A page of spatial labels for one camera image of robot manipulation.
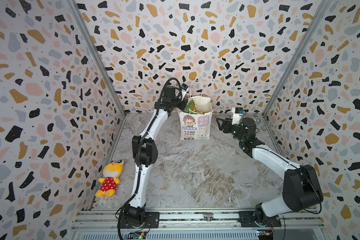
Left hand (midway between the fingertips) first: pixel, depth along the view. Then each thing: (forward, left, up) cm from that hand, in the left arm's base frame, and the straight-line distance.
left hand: (188, 96), depth 93 cm
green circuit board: (-69, +26, -27) cm, 78 cm away
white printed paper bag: (-15, -4, -10) cm, 18 cm away
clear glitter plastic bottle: (+2, -52, -23) cm, 57 cm away
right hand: (-18, -17, 0) cm, 24 cm away
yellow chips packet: (-8, -3, -3) cm, 9 cm away
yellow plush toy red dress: (-40, +44, -21) cm, 63 cm away
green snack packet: (-3, -1, -5) cm, 6 cm away
